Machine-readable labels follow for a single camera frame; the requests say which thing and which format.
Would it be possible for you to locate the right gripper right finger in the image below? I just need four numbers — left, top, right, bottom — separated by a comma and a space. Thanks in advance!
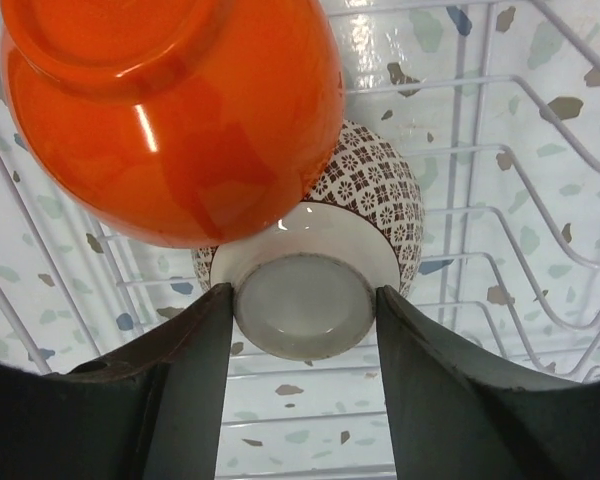
376, 286, 600, 479

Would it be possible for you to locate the patterned ceramic bowl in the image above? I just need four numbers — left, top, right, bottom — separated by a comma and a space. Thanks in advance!
192, 120, 425, 361

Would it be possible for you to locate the white wire dish rack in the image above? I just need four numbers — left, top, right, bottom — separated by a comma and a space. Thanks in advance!
0, 1, 600, 479

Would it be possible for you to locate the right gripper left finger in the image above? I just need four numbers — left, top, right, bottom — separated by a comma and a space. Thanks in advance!
0, 284, 233, 479

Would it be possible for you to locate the orange plastic bowl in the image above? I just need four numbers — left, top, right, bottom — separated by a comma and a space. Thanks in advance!
0, 1, 344, 248

